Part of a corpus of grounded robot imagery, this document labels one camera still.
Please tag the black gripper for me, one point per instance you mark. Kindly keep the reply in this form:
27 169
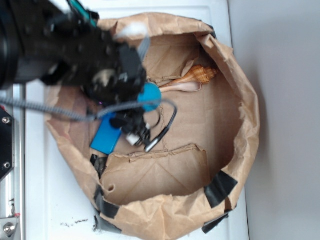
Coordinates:
123 85

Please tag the black metal bracket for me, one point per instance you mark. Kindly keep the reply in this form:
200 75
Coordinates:
6 144

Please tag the brown paper bag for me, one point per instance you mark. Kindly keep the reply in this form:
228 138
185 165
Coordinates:
196 173

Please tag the blue dimpled ball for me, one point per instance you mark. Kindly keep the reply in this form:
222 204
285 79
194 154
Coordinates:
150 93

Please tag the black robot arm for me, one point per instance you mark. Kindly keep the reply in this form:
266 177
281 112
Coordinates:
40 42

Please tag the orange spiral seashell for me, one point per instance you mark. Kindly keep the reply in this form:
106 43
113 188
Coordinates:
192 81

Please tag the aluminium frame rail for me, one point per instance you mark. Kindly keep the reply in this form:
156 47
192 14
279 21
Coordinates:
12 188

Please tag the blue rectangular block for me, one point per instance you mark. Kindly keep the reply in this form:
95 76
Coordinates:
107 136

